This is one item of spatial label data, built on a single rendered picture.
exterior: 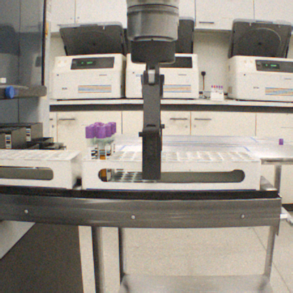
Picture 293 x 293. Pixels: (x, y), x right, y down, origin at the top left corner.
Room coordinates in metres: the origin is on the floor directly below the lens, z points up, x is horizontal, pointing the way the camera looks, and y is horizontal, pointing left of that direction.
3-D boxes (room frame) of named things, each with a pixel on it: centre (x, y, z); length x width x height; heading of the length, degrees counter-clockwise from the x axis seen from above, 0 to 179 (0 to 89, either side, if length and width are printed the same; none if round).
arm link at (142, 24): (0.67, -0.01, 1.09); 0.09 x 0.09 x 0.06
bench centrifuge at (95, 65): (3.29, 0.46, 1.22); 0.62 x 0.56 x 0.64; 175
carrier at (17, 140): (0.99, 0.35, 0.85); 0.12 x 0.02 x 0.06; 177
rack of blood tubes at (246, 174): (0.67, -0.04, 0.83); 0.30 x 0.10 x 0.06; 87
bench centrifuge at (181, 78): (3.27, -0.12, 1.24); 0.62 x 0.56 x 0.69; 178
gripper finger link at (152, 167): (0.62, -0.01, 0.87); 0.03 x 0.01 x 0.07; 87
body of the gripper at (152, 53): (0.67, -0.01, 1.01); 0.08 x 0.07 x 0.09; 177
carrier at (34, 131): (1.14, 0.34, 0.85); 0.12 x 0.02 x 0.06; 176
